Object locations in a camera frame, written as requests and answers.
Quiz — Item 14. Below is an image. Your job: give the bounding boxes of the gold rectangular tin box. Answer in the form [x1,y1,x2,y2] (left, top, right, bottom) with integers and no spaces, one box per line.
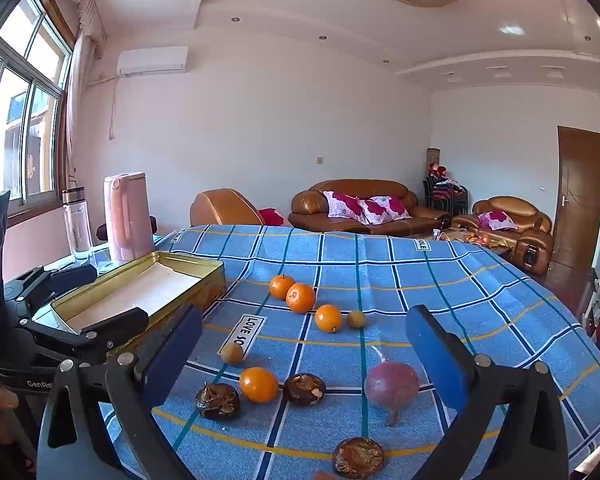
[50,251,227,358]

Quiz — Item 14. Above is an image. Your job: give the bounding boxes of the black round stool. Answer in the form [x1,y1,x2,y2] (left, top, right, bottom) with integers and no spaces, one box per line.
[96,216,158,241]

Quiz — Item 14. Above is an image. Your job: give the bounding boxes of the coffee table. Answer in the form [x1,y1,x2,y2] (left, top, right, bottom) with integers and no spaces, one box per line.
[420,227,513,256]

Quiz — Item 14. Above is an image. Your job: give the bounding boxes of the stacked dark chairs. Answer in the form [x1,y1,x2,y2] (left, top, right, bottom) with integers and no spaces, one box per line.
[422,172,468,216]

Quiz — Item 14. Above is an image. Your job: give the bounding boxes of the brown leather three-seat sofa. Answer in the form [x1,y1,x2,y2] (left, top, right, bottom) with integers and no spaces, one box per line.
[288,178,452,237]

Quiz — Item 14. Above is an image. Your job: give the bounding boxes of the clear plastic bottle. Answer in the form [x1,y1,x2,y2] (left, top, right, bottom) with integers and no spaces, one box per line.
[61,186,93,261]

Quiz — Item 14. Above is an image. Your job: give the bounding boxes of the white wall air conditioner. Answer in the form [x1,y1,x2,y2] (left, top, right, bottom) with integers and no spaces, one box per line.
[117,46,189,78]

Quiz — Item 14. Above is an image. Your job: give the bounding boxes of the pink electric kettle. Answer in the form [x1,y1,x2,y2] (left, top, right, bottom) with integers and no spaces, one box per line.
[103,172,156,262]

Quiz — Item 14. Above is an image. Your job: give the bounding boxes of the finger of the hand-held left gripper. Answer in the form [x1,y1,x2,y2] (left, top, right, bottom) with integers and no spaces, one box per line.
[10,307,149,366]
[2,264,98,313]

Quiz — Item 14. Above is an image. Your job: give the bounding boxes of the white pillow red flowers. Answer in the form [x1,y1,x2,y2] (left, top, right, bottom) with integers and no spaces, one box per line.
[357,196,413,225]
[323,190,368,223]
[478,210,519,231]

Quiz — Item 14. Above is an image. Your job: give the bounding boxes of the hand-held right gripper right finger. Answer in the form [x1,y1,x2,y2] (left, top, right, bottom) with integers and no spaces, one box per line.
[405,304,578,480]

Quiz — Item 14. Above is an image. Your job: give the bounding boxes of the pale curtain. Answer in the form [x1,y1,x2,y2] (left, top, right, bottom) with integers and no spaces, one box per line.
[60,0,108,196]

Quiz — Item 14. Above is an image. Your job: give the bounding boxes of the dark brown mangosteen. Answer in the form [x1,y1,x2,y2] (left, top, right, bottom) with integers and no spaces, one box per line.
[332,437,386,480]
[282,373,327,405]
[195,382,241,421]

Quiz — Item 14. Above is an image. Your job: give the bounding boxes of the blue checked blanket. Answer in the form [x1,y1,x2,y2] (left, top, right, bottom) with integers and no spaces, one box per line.
[87,224,600,480]

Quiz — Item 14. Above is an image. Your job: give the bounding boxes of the brown leather armchair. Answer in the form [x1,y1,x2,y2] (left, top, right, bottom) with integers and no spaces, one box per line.
[189,188,267,227]
[451,196,555,276]

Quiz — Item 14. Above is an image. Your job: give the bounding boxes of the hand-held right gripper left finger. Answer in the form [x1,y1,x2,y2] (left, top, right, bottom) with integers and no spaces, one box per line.
[37,304,203,480]

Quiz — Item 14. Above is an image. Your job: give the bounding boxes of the brown wooden door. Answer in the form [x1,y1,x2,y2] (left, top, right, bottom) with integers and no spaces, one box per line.
[550,125,600,273]

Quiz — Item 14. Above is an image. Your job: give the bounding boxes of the window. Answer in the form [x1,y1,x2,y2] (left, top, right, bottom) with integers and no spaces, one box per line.
[0,0,76,218]

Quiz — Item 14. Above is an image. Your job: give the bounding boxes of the purple passion fruit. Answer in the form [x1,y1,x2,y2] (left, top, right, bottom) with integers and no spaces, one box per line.
[364,345,421,427]

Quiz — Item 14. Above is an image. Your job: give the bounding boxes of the air conditioner pipe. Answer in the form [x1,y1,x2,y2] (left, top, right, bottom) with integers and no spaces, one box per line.
[82,75,121,141]

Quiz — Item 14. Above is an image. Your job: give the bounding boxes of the orange with green stem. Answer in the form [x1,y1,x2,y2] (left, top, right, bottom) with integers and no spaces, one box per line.
[269,274,297,301]

